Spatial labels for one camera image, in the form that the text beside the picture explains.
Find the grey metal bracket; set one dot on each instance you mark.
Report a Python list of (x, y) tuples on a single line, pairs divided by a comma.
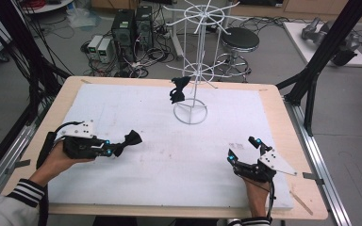
[(312, 178), (19, 164)]

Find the large black computer tower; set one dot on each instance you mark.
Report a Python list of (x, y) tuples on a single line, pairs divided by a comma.
[(124, 34)]

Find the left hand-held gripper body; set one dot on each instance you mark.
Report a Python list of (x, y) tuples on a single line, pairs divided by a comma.
[(81, 144)]

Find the dark navy bow tie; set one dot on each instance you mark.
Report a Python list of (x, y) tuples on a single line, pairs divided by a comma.
[(178, 91)]

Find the aluminium rail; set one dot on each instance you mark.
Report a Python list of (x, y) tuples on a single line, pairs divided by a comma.
[(9, 150), (323, 163)]

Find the white round table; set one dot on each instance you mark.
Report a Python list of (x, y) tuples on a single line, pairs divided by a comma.
[(48, 6)]

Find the grey robot part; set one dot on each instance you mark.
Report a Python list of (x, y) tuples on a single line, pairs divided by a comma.
[(342, 40)]

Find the slim black computer tower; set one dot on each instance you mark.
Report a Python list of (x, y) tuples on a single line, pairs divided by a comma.
[(144, 26)]

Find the clear plastic bag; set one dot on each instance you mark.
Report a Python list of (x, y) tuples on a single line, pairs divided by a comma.
[(81, 17)]

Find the black round chrome stool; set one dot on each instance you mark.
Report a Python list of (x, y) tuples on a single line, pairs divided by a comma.
[(239, 39)]

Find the white foam mat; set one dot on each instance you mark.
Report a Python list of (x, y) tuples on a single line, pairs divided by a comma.
[(169, 157)]

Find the white metal table leg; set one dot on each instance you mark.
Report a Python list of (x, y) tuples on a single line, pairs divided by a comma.
[(176, 34)]

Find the thin wooden stick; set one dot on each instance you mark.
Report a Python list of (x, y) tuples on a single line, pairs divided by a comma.
[(301, 203)]

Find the person's left hand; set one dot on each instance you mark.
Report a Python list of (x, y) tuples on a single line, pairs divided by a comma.
[(56, 163)]

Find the light wooden table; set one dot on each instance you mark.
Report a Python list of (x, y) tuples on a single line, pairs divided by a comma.
[(75, 80)]

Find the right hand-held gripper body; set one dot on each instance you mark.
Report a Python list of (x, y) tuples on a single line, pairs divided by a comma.
[(273, 164)]

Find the grey bench power supply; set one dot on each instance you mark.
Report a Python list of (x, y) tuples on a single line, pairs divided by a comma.
[(94, 45), (105, 50)]

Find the person's right hand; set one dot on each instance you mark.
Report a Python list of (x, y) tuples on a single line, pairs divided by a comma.
[(257, 197)]

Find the white floor board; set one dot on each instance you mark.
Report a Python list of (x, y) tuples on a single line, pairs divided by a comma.
[(298, 40)]

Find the black bow tie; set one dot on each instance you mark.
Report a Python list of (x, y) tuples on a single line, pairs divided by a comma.
[(132, 138)]

